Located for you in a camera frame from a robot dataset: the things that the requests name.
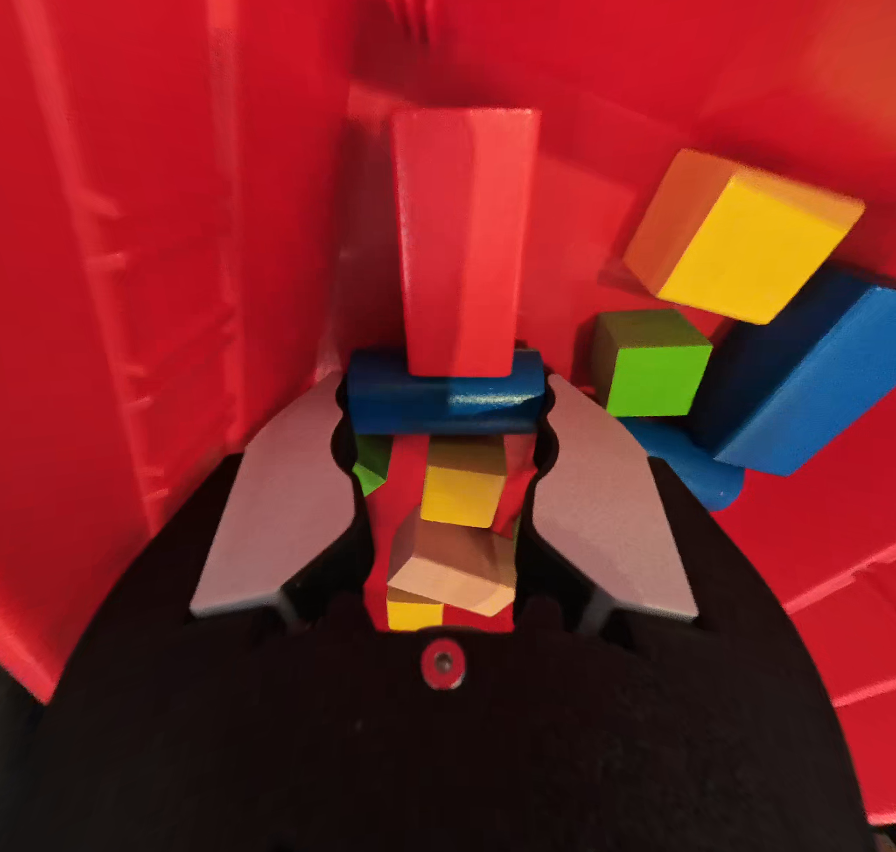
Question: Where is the green wooden cube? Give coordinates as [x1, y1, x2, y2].
[587, 308, 714, 420]

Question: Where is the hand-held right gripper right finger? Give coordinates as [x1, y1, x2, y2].
[521, 372, 698, 625]

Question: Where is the red wooden block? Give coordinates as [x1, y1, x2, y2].
[388, 106, 543, 378]

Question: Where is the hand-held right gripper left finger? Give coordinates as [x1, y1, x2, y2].
[189, 381, 376, 622]

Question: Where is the long green wooden block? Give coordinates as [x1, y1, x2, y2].
[350, 435, 397, 499]

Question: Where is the blue wooden cylinder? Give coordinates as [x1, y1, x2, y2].
[622, 417, 747, 514]
[346, 347, 548, 437]

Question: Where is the yellow wooden cube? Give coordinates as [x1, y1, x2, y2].
[419, 438, 509, 530]

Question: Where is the red plastic bin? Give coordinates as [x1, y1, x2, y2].
[0, 0, 896, 832]

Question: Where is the natural wooden block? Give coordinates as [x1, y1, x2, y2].
[387, 515, 520, 619]

